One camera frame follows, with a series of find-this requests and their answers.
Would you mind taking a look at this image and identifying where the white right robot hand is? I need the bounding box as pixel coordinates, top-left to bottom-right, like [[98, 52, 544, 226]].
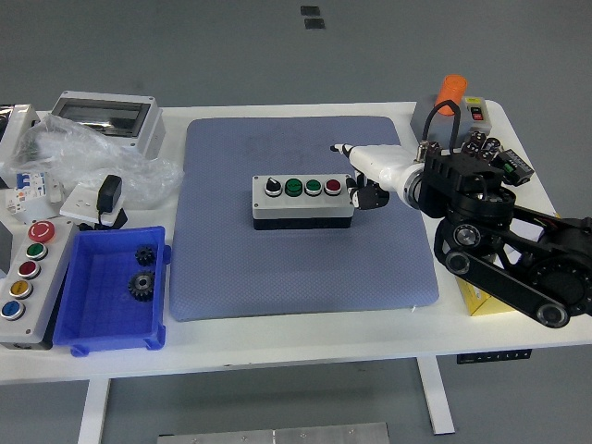
[[329, 142, 416, 212]]

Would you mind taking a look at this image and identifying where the grey four-button control box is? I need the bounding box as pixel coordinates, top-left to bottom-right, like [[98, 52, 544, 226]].
[[252, 174, 356, 232]]

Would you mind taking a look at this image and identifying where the grey five-button control box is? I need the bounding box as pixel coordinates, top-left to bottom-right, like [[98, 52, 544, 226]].
[[0, 220, 80, 352]]

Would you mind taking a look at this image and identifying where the orange cylinder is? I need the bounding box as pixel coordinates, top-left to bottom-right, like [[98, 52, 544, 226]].
[[437, 75, 468, 117]]

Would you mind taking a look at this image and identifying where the black power module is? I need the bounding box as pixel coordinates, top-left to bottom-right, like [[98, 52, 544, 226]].
[[490, 147, 537, 187]]

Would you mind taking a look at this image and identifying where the white and yellow booklet box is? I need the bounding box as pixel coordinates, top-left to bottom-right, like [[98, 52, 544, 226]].
[[455, 212, 563, 318]]

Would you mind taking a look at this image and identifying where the blue-grey table mat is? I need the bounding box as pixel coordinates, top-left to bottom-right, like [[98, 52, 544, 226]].
[[168, 115, 441, 324]]

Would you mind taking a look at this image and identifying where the black table control panel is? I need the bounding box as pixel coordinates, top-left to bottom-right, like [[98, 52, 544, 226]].
[[456, 351, 533, 365]]

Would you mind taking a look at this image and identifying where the white table leg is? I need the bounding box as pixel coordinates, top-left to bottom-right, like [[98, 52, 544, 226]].
[[76, 377, 112, 444], [414, 356, 457, 436]]

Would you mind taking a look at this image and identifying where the large black gear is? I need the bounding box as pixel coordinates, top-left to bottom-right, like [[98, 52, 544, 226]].
[[127, 270, 156, 302]]

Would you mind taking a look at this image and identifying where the black power adapter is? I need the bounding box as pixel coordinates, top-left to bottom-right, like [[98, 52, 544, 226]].
[[95, 174, 124, 217]]

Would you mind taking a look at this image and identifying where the clear plastic bag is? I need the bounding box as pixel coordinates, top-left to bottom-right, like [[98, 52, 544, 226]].
[[2, 114, 185, 204]]

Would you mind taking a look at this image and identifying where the grey metal plate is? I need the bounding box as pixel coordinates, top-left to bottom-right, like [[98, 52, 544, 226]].
[[156, 422, 390, 444]]

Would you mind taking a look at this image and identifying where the blue plastic bin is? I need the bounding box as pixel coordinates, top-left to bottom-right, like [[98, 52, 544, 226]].
[[52, 225, 173, 357]]

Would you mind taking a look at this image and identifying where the white plastic housing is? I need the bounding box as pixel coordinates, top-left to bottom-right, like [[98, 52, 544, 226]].
[[0, 104, 42, 186]]

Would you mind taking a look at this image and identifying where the grey switch box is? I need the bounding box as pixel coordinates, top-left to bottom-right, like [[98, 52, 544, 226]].
[[410, 94, 494, 145]]

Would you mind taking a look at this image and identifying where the grey enclosure with clear cover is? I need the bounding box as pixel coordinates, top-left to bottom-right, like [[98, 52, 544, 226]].
[[49, 90, 167, 161]]

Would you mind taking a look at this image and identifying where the white wall socket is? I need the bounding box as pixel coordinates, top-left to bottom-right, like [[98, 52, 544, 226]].
[[59, 181, 127, 228]]

